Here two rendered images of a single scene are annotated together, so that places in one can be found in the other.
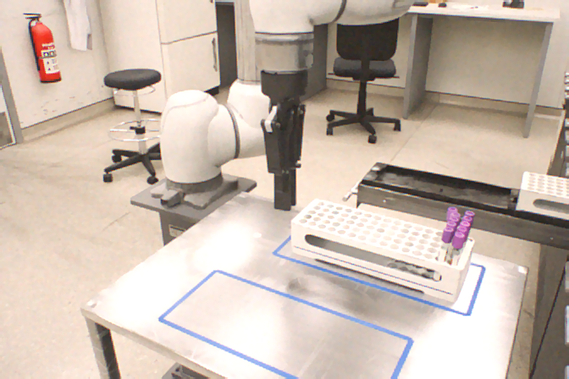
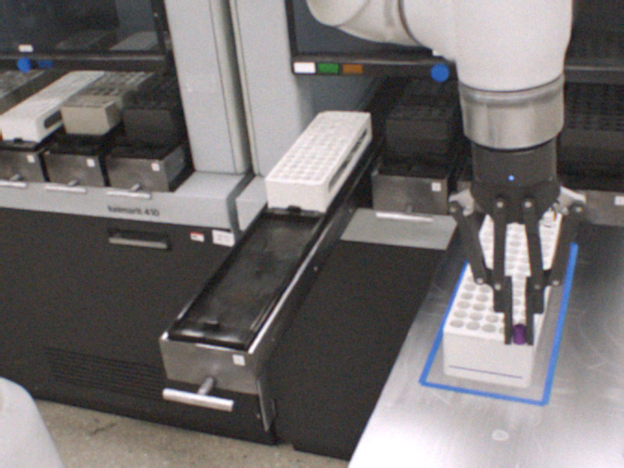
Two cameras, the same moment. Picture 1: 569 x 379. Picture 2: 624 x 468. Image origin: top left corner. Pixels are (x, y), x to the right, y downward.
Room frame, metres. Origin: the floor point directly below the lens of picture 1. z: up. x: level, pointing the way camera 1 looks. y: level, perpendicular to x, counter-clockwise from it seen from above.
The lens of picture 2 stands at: (1.01, 0.65, 1.44)
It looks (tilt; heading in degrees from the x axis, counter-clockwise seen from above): 30 degrees down; 266
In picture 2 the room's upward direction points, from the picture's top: 6 degrees counter-clockwise
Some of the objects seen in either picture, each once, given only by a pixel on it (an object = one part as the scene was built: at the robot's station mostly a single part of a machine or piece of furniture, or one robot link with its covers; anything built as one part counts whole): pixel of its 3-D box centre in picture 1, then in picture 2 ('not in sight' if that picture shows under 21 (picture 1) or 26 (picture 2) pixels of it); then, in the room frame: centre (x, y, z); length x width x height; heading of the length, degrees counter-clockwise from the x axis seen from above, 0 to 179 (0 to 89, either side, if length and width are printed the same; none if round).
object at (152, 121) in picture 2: not in sight; (149, 122); (1.19, -0.90, 0.85); 0.12 x 0.02 x 0.06; 153
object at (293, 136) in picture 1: (289, 136); (500, 238); (0.78, 0.00, 1.03); 0.04 x 0.01 x 0.11; 66
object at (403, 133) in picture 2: not in sight; (418, 135); (0.70, -0.65, 0.85); 0.12 x 0.02 x 0.06; 154
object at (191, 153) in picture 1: (193, 133); not in sight; (1.23, 0.26, 0.87); 0.18 x 0.16 x 0.22; 116
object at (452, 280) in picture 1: (378, 245); (507, 286); (0.71, -0.15, 0.85); 0.30 x 0.10 x 0.06; 61
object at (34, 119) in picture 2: not in sight; (58, 106); (1.42, -1.12, 0.83); 0.30 x 0.10 x 0.06; 63
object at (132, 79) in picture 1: (135, 123); not in sight; (2.92, 0.98, 0.32); 0.57 x 0.52 x 0.63; 153
